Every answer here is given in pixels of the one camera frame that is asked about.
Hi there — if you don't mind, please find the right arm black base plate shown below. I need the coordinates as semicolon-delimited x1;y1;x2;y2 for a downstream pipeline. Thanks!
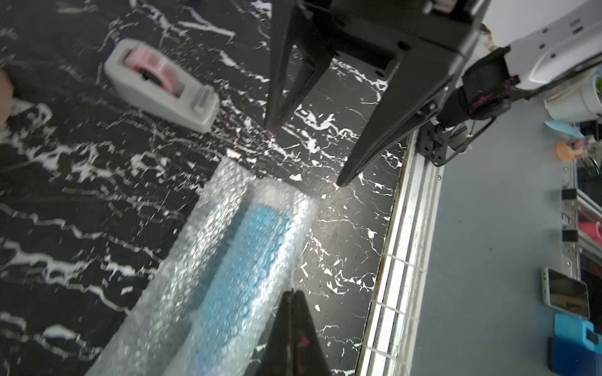
417;121;470;167

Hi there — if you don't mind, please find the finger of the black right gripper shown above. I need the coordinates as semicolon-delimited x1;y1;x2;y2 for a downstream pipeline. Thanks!
264;1;332;133
337;44;463;187

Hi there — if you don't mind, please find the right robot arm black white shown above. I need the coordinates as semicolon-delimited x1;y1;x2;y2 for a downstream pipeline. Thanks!
263;1;601;186

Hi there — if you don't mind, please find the clear bubble wrap sheet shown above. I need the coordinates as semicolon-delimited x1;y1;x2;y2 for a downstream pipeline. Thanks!
89;159;318;375

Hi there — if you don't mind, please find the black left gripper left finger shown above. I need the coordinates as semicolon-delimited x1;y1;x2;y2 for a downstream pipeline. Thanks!
256;291;294;376

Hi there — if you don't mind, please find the white smartphone on desk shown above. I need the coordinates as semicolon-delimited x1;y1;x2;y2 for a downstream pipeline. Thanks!
542;267;590;320

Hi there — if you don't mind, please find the aluminium front rail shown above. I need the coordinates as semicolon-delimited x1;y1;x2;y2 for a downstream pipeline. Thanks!
356;133;442;375

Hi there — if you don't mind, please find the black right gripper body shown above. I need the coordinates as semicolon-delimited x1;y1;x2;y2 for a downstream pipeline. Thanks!
300;1;490;80

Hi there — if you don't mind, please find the white tape dispenser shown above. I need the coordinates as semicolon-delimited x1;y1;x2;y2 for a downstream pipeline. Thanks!
103;39;221;133

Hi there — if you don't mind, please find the blue phone case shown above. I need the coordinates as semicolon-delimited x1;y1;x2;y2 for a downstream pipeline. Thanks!
554;313;601;354

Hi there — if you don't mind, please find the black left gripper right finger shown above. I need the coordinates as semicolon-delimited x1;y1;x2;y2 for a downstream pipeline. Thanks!
292;291;332;376

